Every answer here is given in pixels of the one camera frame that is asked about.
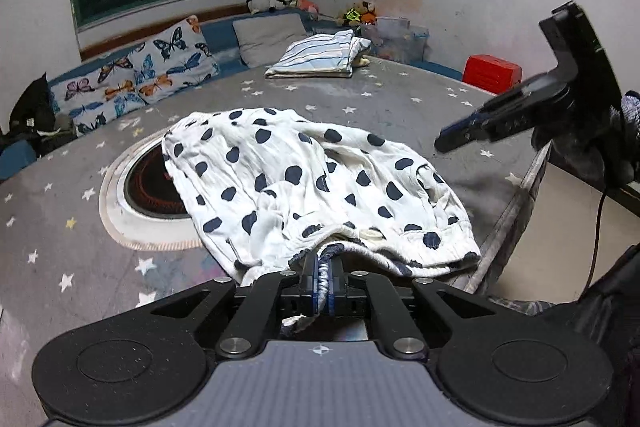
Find white navy polka-dot garment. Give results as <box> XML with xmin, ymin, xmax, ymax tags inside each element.
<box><xmin>160</xmin><ymin>107</ymin><xmax>480</xmax><ymax>303</ymax></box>

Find red box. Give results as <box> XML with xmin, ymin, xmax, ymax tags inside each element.
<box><xmin>462</xmin><ymin>54</ymin><xmax>523</xmax><ymax>94</ymax></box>

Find clear plastic storage box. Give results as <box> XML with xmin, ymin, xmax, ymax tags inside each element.
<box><xmin>360</xmin><ymin>17</ymin><xmax>430</xmax><ymax>64</ymax></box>

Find blue white striped folded blanket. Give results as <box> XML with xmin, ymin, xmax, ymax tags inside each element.
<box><xmin>265</xmin><ymin>29</ymin><xmax>372</xmax><ymax>78</ymax></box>

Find brown yellow plush toys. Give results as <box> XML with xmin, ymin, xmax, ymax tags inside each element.
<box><xmin>336</xmin><ymin>0</ymin><xmax>378</xmax><ymax>28</ymax></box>

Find round black induction cooktop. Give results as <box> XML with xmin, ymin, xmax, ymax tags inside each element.
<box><xmin>124</xmin><ymin>143</ymin><xmax>189</xmax><ymax>220</ymax></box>

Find grey pillow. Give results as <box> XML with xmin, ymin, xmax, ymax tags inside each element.
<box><xmin>232</xmin><ymin>13</ymin><xmax>307</xmax><ymax>68</ymax></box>

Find white plush toy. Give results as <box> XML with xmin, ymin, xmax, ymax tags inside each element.
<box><xmin>246</xmin><ymin>0</ymin><xmax>288</xmax><ymax>15</ymax></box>

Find grey star-patterned table cover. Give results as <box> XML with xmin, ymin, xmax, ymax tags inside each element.
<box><xmin>1</xmin><ymin>60</ymin><xmax>547</xmax><ymax>426</ymax></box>

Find butterfly-print cushion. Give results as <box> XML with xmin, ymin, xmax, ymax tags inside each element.
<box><xmin>50</xmin><ymin>15</ymin><xmax>220</xmax><ymax>135</ymax></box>

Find blue sofa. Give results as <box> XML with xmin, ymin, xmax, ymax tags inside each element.
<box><xmin>0</xmin><ymin>5</ymin><xmax>464</xmax><ymax>180</ymax></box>

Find black bag on sofa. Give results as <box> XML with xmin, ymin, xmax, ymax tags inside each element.
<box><xmin>1</xmin><ymin>74</ymin><xmax>76</xmax><ymax>157</ymax></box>

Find black cable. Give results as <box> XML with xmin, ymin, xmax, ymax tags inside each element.
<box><xmin>583</xmin><ymin>156</ymin><xmax>612</xmax><ymax>298</ymax></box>

